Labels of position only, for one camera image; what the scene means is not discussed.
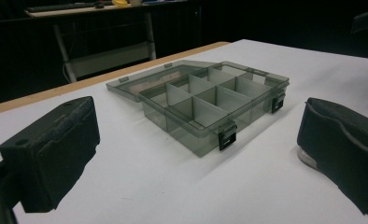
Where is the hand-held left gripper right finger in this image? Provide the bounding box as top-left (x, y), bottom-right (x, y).
top-left (296, 97), bottom-right (368, 217)

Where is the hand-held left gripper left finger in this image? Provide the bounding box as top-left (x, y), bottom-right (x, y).
top-left (0, 95), bottom-right (101, 214)

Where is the grey transparent compartment box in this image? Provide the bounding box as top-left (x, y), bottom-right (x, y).
top-left (106, 59), bottom-right (290, 158)

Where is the dark object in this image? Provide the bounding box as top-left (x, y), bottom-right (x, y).
top-left (350, 7), bottom-right (368, 35)

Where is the wooden desk with white legs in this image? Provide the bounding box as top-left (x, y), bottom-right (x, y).
top-left (24, 0), bottom-right (190, 84)

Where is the black keyboard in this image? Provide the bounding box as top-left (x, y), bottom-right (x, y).
top-left (25, 2), bottom-right (96, 14)

